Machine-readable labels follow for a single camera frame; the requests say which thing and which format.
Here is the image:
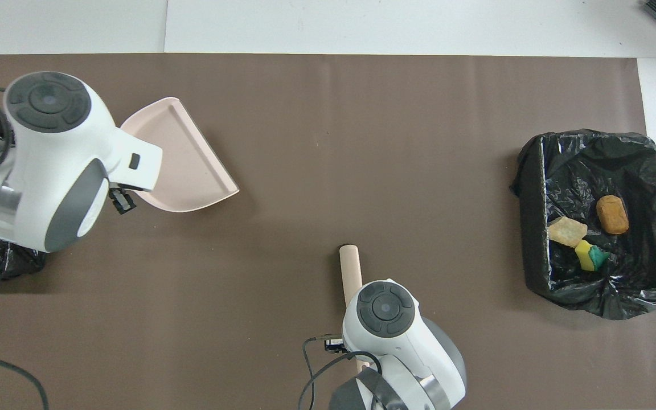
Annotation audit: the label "beige sponge chunk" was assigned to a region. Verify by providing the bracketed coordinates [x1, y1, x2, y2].
[548, 216, 588, 248]

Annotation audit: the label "yellow green sponge piece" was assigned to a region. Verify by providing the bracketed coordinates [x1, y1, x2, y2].
[575, 240, 610, 272]

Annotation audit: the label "brown oval sponge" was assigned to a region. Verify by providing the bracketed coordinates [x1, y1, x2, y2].
[597, 195, 629, 235]

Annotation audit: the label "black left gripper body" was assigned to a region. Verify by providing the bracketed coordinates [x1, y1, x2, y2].
[109, 188, 137, 215]

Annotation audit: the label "pale pink plastic dustpan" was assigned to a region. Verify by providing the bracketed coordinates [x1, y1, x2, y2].
[120, 97, 240, 214]

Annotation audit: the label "brown paper table mat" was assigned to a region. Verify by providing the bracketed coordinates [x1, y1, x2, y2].
[0, 54, 656, 409]

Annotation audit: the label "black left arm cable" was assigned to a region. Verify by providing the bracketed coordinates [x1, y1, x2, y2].
[0, 80, 50, 410]

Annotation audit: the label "beige hand brush black bristles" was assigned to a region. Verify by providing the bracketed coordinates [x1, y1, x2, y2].
[339, 244, 371, 376]

